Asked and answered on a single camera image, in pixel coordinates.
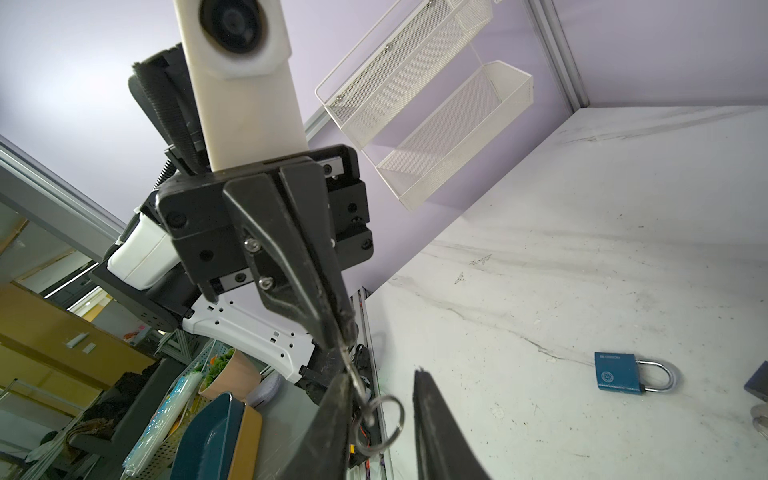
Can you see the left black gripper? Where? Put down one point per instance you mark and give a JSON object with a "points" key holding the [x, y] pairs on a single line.
{"points": [[300, 219]]}

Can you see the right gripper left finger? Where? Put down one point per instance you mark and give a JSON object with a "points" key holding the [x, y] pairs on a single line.
{"points": [[324, 453]]}

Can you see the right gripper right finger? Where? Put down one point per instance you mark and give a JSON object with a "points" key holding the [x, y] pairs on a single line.
{"points": [[442, 450]]}

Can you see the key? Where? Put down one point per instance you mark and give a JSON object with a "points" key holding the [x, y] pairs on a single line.
{"points": [[368, 411], [759, 415]]}

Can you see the blue padlock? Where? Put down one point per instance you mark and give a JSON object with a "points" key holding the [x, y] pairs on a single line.
{"points": [[620, 372]]}

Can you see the black padlock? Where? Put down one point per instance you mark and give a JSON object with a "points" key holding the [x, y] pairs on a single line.
{"points": [[757, 385]]}

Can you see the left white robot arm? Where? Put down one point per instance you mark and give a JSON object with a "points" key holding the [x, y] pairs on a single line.
{"points": [[144, 270]]}

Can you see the upper white mesh shelf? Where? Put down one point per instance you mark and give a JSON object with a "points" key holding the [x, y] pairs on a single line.
{"points": [[394, 61]]}

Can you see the white mesh shelf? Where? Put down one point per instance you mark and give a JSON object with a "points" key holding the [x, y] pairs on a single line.
{"points": [[394, 61], [456, 131]]}

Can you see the lower white mesh shelf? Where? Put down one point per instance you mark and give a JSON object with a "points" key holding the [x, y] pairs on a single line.
{"points": [[456, 131]]}

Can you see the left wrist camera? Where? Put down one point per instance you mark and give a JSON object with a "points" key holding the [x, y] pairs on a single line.
{"points": [[237, 53]]}

